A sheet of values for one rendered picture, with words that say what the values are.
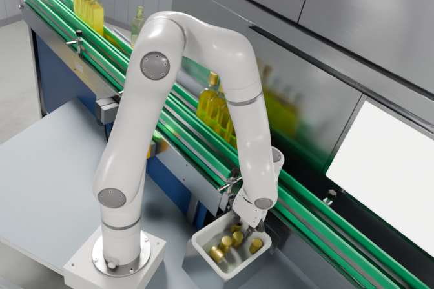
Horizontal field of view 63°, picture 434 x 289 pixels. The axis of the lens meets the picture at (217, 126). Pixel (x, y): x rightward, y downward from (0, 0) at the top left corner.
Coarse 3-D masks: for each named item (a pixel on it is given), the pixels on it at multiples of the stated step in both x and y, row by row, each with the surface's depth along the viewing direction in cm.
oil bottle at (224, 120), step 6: (222, 108) 127; (228, 108) 125; (222, 114) 128; (228, 114) 126; (222, 120) 129; (228, 120) 127; (216, 126) 133; (222, 126) 130; (228, 126) 128; (216, 132) 134; (222, 132) 131
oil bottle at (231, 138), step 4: (232, 124) 125; (232, 128) 126; (228, 132) 129; (232, 132) 127; (228, 136) 129; (232, 136) 127; (228, 140) 130; (232, 140) 128; (232, 144) 129; (236, 144) 128; (236, 148) 129
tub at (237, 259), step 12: (228, 216) 119; (204, 228) 113; (216, 228) 118; (228, 228) 124; (192, 240) 109; (204, 240) 116; (216, 240) 119; (252, 240) 121; (264, 240) 116; (204, 252) 106; (228, 252) 116; (240, 252) 117; (216, 264) 112; (228, 264) 113; (240, 264) 106; (228, 276) 102
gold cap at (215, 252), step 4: (212, 248) 112; (216, 248) 113; (212, 252) 112; (216, 252) 112; (220, 252) 112; (212, 256) 112; (216, 256) 111; (220, 256) 111; (224, 256) 113; (216, 260) 111; (220, 260) 113
